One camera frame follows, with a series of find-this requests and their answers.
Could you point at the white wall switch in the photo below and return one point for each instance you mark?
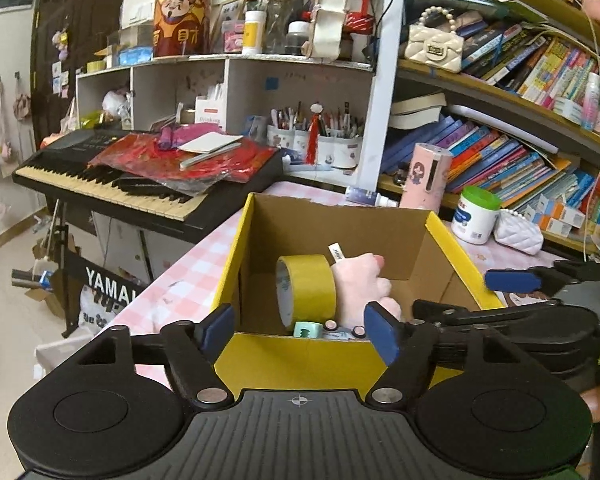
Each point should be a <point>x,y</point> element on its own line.
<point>140,14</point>

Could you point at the small yellow-green tape roll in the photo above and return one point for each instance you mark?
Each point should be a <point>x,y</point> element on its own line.
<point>95,66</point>

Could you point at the dark door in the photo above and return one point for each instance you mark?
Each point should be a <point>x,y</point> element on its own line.
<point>80,10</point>

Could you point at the thick white-paged books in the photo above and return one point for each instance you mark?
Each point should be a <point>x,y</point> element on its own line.
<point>415,110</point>

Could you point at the bunch of pens and brushes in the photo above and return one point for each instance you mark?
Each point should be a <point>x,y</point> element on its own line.
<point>340,122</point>

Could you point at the row of leaning books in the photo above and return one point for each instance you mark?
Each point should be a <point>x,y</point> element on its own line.
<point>490,160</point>

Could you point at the row of upright books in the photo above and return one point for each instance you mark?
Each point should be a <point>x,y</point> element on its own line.
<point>545,70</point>

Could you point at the white plastic bag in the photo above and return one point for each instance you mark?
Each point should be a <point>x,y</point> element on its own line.
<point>116,105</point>

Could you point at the cream quilted handbag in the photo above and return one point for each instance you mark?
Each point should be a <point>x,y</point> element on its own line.
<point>432,50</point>

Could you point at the black electronic keyboard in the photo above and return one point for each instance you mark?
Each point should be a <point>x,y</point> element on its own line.
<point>130,190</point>

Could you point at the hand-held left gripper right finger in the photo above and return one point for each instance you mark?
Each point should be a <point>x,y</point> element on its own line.
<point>380,330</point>

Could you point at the red white card box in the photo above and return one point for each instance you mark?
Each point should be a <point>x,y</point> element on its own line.
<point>210,112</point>

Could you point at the large pink plush pig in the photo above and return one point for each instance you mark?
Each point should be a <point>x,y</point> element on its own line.
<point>360,280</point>

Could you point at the yellow cardboard box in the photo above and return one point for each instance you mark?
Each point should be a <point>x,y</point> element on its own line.
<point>300,365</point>

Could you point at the stack of orange white boxes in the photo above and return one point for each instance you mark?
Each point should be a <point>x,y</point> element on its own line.
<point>560,215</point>

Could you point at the red shiny cloth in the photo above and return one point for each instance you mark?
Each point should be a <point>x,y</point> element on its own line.
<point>145,155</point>

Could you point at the red tassel ornament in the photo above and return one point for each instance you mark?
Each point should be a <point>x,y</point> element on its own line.
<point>314,135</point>

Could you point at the pink patterned box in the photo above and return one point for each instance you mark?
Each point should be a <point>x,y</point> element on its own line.
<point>233,36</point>

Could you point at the pink cartoon humidifier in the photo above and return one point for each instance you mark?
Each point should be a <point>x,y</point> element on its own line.
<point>422,175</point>

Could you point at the white quilted pouch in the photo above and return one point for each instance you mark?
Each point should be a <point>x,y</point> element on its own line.
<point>517,232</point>

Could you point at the black keyboard stand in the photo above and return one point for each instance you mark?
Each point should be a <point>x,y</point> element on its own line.
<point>75,270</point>

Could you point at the blue packet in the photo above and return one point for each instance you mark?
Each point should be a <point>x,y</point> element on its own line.
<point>135,56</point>

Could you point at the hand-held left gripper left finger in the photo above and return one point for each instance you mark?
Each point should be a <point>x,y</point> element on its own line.
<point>219,330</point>

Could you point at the magenta cloth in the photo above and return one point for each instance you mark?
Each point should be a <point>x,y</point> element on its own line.
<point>167,139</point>

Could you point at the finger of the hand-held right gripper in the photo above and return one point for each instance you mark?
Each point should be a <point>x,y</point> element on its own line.
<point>510,280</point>
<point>450,316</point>

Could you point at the yellow tape roll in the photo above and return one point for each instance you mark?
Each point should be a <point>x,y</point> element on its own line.
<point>310,285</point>

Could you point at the white decorative holder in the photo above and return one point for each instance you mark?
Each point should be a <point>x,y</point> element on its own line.
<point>327,25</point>

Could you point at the grey notebook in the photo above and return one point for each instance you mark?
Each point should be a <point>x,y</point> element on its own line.
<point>205,158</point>

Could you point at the purple white tube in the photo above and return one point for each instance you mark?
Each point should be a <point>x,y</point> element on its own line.
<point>370,196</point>

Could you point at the white bottle yellow label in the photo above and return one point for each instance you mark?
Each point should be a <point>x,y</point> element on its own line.
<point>253,35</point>

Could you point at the grey-blue toy car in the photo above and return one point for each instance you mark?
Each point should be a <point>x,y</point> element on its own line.
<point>358,331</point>

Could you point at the white jar green lid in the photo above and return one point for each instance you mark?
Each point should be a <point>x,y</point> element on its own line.
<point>475,220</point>

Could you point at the white shelf unit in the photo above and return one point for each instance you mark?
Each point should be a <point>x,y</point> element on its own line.
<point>250,80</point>

